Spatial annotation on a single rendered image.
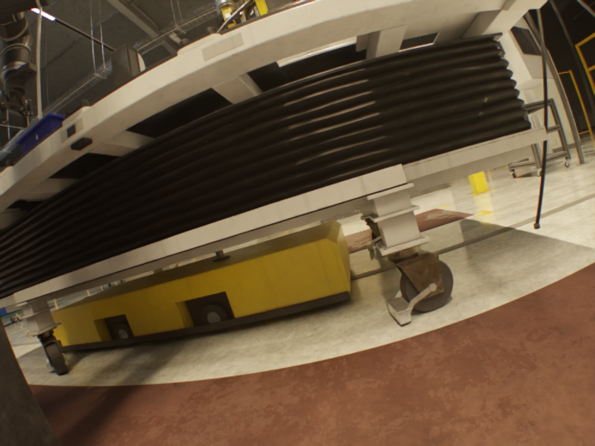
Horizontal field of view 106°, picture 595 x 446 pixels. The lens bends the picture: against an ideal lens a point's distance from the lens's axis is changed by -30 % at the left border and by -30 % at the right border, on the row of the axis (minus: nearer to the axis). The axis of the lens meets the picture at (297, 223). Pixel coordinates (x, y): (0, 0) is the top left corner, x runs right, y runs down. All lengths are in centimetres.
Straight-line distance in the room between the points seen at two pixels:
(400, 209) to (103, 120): 82
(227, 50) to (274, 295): 84
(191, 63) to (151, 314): 105
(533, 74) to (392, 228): 287
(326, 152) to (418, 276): 45
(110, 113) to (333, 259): 85
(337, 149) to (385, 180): 22
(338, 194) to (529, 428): 66
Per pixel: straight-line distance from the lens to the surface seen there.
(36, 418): 74
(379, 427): 59
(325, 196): 82
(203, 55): 80
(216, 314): 137
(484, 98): 110
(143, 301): 147
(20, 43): 121
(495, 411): 57
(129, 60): 101
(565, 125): 737
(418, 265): 90
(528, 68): 349
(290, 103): 101
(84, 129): 97
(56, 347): 164
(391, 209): 85
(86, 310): 175
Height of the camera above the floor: 39
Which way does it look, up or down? 2 degrees down
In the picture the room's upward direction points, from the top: 17 degrees counter-clockwise
